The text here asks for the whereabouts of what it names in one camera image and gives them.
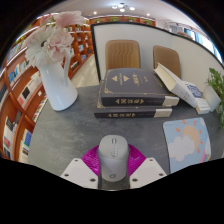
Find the green leafy plant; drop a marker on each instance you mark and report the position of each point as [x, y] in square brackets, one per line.
[218, 83]

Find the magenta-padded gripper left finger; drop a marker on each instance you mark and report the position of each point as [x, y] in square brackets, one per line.
[78, 171]

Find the pink and white flowers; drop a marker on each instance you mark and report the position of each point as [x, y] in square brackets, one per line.
[50, 41]

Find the white ceramic jug vase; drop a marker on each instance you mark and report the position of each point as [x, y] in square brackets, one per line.
[60, 90]

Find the window with curtains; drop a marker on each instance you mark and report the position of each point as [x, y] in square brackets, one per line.
[196, 36]

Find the tan upholstered chair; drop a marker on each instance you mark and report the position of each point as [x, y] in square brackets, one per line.
[168, 60]
[122, 55]

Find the thick dark hardcover book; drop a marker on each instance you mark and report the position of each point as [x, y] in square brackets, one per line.
[133, 85]

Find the ceiling lamp cluster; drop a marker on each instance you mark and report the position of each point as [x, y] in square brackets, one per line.
[122, 6]

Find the white computer mouse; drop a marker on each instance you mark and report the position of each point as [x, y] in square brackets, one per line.
[113, 160]

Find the curved wooden bookshelf unit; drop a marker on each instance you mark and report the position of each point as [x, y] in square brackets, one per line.
[16, 100]

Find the white plant pot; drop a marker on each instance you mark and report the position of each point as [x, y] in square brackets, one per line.
[211, 98]

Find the wooden wall shelf with plants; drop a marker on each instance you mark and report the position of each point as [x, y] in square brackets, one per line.
[123, 20]

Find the thin dark hardcover book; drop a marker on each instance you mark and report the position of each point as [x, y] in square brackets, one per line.
[126, 114]

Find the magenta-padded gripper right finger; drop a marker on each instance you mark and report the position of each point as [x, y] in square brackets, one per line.
[148, 171]

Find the thick white book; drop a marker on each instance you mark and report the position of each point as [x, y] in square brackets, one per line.
[175, 86]

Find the white book with blue cover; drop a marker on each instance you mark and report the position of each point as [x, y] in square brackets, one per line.
[198, 96]

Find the blue cloud-print mouse pad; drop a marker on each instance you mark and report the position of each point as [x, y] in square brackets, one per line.
[186, 143]

